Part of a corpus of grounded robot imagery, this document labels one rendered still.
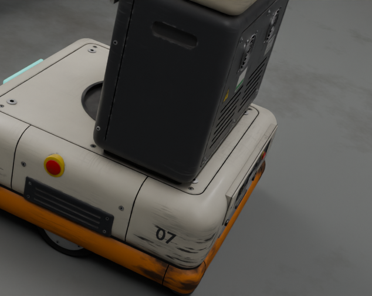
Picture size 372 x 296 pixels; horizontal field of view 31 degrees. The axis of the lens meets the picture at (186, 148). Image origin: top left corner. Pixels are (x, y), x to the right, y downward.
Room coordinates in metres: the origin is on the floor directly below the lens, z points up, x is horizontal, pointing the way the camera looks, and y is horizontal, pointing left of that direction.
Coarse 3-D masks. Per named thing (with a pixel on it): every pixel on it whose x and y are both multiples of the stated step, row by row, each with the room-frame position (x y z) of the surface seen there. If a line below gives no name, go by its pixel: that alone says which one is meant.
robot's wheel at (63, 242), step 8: (40, 232) 1.22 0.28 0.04; (48, 232) 1.22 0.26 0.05; (48, 240) 1.22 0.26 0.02; (56, 240) 1.21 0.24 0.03; (64, 240) 1.21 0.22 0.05; (56, 248) 1.21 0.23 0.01; (64, 248) 1.21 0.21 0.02; (72, 248) 1.20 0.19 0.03; (80, 248) 1.20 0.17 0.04; (80, 256) 1.20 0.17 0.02
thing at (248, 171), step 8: (272, 128) 1.62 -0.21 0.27; (264, 136) 1.56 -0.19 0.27; (272, 136) 1.60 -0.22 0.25; (264, 144) 1.52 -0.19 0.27; (256, 152) 1.47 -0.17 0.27; (264, 152) 1.57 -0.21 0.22; (248, 160) 1.42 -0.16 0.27; (256, 160) 1.44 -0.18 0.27; (248, 168) 1.39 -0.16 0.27; (256, 168) 1.51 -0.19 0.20; (240, 176) 1.34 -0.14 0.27; (248, 176) 1.39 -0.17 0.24; (232, 184) 1.30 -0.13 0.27; (240, 184) 1.31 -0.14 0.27; (232, 192) 1.27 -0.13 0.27; (240, 192) 1.33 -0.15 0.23; (232, 200) 1.25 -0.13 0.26; (232, 208) 1.30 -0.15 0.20
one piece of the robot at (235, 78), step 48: (144, 0) 1.22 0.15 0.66; (192, 0) 1.21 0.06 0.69; (240, 0) 1.19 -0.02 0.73; (288, 0) 1.67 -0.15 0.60; (144, 48) 1.22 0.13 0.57; (192, 48) 1.20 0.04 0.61; (240, 48) 1.26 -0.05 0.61; (144, 96) 1.21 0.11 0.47; (192, 96) 1.19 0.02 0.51; (240, 96) 1.43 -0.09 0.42; (144, 144) 1.21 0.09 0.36; (192, 144) 1.19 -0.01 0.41
